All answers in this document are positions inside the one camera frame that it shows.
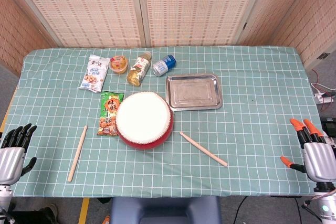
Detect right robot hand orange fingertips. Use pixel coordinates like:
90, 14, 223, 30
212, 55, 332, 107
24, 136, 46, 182
280, 118, 336, 183

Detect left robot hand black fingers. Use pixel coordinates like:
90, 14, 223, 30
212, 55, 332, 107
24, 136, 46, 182
0, 123, 37, 185

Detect wooden drumstick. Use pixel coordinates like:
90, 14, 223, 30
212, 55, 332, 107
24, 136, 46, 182
179, 131, 228, 168
67, 125, 88, 183

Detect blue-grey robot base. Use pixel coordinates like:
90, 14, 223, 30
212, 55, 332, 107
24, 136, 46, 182
109, 196, 221, 224

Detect red drum white skin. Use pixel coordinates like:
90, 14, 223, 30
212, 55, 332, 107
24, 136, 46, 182
115, 91, 175, 151

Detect black box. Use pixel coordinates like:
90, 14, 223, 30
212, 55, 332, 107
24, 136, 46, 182
320, 118, 336, 137

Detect white power strip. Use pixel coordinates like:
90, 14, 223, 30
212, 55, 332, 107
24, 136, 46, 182
311, 87, 334, 104

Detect black shoe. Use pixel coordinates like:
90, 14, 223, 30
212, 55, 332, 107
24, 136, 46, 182
10, 203, 59, 224

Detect green checked tablecloth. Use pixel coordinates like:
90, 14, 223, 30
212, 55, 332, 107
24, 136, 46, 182
5, 45, 324, 198

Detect green snack bag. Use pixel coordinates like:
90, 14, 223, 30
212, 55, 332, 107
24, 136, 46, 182
96, 91, 124, 137

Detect white snack bag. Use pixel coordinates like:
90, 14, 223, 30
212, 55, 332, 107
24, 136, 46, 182
78, 54, 110, 93

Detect bamboo folding screen panel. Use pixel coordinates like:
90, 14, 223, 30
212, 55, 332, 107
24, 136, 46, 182
272, 0, 336, 70
136, 0, 268, 48
0, 0, 57, 75
0, 0, 146, 49
237, 0, 326, 49

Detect stainless steel rectangular tray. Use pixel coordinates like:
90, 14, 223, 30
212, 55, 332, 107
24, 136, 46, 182
165, 73, 224, 111

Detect orange jelly cup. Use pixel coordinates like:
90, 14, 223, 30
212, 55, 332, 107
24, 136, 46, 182
109, 54, 130, 75

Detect blue and silver drink can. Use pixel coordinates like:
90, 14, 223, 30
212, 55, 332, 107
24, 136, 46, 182
152, 55, 177, 77

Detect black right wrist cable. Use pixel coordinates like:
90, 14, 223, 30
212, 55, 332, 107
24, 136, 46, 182
301, 191, 336, 224

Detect thin red wire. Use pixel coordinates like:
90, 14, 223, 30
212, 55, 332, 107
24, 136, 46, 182
312, 68, 336, 91

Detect black floor cable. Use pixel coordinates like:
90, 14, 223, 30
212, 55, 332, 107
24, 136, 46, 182
235, 196, 249, 224

